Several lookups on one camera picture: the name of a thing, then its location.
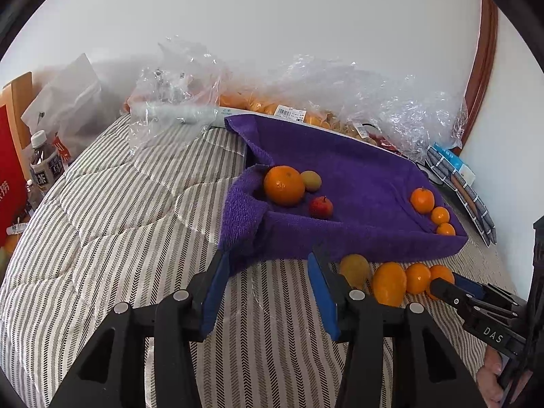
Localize bag of oranges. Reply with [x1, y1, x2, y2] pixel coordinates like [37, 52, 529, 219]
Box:
[219, 89, 332, 130]

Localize yellow round fruit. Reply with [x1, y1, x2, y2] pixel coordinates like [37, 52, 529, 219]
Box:
[339, 254, 372, 290]

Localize white plastic roll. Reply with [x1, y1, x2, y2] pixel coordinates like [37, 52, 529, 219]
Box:
[132, 102, 226, 126]

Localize purple towel covered tray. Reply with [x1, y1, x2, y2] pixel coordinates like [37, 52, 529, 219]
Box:
[218, 114, 469, 275]

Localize brown wooden door frame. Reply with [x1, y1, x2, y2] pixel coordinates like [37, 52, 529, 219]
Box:
[461, 0, 499, 154]

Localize white plastic bag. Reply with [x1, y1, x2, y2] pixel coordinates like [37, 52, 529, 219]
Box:
[21, 53, 111, 162]

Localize wooden headboard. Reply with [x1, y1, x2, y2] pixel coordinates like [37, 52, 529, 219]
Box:
[2, 71, 35, 137]

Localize tea bottle with white cap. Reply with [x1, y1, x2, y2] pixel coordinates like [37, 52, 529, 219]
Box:
[29, 131, 64, 200]

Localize yellow-orange oval citrus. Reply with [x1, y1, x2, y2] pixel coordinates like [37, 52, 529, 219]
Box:
[372, 262, 407, 307]

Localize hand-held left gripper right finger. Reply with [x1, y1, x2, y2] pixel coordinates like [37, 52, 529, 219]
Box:
[307, 242, 487, 408]

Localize blue checked cloth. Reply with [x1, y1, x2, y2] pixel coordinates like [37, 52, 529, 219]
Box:
[425, 144, 498, 247]

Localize person's right hand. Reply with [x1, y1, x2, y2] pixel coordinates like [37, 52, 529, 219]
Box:
[476, 346, 511, 408]

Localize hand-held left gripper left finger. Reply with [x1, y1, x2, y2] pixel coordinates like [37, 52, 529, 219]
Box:
[49, 250, 232, 408]

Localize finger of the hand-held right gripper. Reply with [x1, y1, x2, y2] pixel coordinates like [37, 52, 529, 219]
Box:
[429, 277, 472, 319]
[453, 273, 528, 307]

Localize large crumpled clear plastic bag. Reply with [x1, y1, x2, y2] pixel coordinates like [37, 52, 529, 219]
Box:
[272, 53, 468, 162]

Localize large orange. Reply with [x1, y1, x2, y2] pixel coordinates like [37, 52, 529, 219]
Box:
[263, 165, 306, 207]

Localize red paper bag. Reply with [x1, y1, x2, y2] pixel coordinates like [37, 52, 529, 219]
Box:
[0, 104, 28, 239]

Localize small clear bottle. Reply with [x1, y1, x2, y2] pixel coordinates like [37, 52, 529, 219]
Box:
[25, 178, 43, 210]

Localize blue tissue pack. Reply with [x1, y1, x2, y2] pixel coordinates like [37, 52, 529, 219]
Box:
[438, 147, 477, 183]

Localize bag of brown nuts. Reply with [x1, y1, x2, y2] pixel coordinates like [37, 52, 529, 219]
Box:
[323, 113, 392, 149]

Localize yellow-green round fruit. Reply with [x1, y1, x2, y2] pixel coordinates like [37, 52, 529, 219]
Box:
[300, 170, 322, 192]

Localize small red apple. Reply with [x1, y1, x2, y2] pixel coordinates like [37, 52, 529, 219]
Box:
[308, 196, 334, 220]

